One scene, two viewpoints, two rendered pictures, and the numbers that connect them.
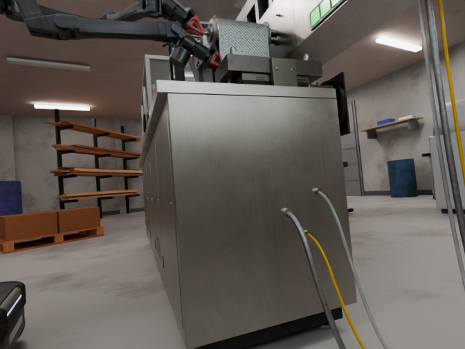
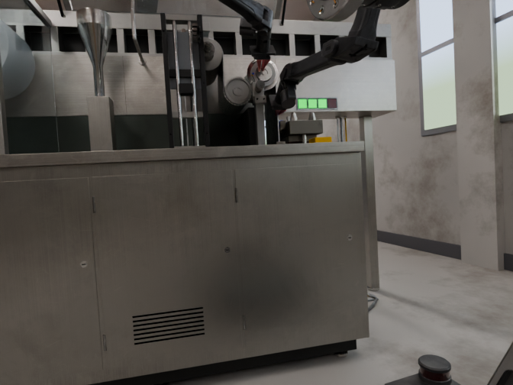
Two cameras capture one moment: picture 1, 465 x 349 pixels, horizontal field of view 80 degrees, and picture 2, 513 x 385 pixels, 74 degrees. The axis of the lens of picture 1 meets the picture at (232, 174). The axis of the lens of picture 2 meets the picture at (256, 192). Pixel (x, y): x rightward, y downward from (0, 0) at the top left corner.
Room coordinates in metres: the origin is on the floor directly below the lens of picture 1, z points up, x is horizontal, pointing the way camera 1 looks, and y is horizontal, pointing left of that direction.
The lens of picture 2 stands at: (1.07, 1.59, 0.77)
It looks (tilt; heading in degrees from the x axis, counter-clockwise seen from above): 2 degrees down; 278
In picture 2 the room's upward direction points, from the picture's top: 3 degrees counter-clockwise
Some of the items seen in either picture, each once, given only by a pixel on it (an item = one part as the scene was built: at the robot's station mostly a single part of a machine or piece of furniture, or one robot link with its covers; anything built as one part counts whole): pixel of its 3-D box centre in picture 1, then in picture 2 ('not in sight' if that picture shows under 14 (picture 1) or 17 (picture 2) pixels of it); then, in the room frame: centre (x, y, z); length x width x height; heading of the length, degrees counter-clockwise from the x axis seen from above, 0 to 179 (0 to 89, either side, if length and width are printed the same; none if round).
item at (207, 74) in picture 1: (205, 79); (259, 116); (1.24, 0.09, 1.05); 0.06 x 0.05 x 0.31; 110
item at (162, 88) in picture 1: (187, 148); (43, 166); (2.12, 0.32, 0.88); 2.52 x 0.66 x 0.04; 20
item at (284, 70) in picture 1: (284, 73); not in sight; (1.03, -0.22, 0.96); 0.10 x 0.03 x 0.11; 110
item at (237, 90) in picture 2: not in sight; (233, 97); (1.38, -0.04, 1.17); 0.26 x 0.12 x 0.12; 110
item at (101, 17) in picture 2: not in sight; (94, 22); (1.93, 0.18, 1.50); 0.14 x 0.14 x 0.06
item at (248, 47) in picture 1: (245, 59); (270, 110); (1.21, -0.10, 1.11); 0.23 x 0.01 x 0.18; 110
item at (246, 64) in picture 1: (268, 73); (292, 133); (1.11, -0.18, 1.00); 0.40 x 0.16 x 0.06; 110
